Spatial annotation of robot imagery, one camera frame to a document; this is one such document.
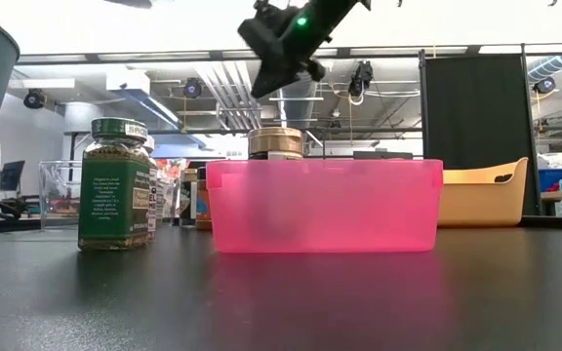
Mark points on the furikake jar tan lid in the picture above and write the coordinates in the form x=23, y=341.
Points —
x=189, y=195
x=276, y=141

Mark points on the orange spice jar black lid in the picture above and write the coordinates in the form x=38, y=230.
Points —
x=204, y=205

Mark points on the oregano jar green lid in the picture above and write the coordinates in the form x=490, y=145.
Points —
x=112, y=195

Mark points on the black hanging device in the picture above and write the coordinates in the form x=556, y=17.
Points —
x=360, y=78

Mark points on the black ceiling spotlight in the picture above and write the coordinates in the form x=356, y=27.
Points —
x=544, y=85
x=192, y=89
x=34, y=99

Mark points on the pink plastic bin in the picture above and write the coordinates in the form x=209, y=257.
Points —
x=325, y=209

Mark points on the colourful printed bag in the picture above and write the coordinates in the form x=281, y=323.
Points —
x=169, y=170

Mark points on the black room divider panel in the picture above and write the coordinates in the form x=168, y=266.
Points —
x=476, y=112

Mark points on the yellow plastic bin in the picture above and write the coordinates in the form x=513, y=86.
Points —
x=486, y=205

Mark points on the clear plastic bin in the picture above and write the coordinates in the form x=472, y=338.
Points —
x=59, y=195

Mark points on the blue storage crate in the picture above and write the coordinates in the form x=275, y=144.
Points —
x=547, y=178

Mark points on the computer monitor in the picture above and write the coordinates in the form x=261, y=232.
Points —
x=12, y=175

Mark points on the grey ribbed ceiling duct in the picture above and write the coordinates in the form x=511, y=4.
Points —
x=305, y=114
x=554, y=66

